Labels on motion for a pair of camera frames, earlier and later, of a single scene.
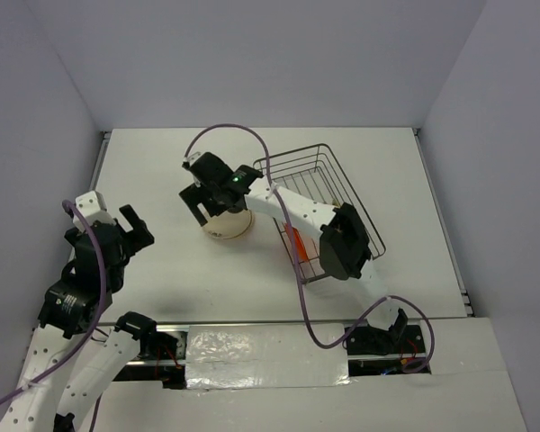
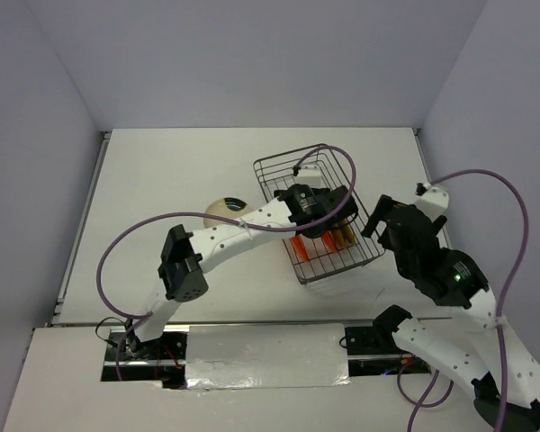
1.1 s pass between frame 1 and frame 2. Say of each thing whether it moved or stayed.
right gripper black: moved
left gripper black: moved
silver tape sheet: stayed
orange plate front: stayed
